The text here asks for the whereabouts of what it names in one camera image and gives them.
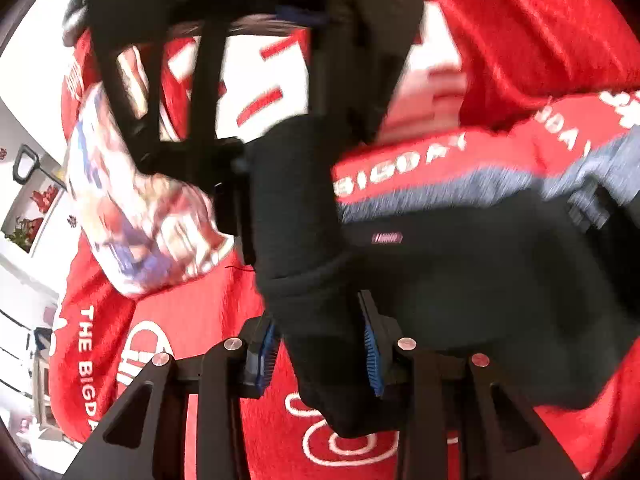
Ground red printed blanket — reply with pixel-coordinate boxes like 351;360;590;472
47;30;640;480

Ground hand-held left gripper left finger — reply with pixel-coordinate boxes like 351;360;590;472
62;315;281;480

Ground black handle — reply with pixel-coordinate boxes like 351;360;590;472
12;143;42;184

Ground red cushion large white print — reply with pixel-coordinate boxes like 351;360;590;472
117;25;471;153

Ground cartoon printed pillow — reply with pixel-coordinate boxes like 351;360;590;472
65;82;237;299

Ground red cushion small white print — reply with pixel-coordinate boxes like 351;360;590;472
410;0;640;128

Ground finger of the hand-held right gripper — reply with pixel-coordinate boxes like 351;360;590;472
94;24;257;267
276;0;417;145

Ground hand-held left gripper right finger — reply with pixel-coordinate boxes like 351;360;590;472
357;290;583;480

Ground white cabinet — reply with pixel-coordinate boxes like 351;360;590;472
0;107;77;266

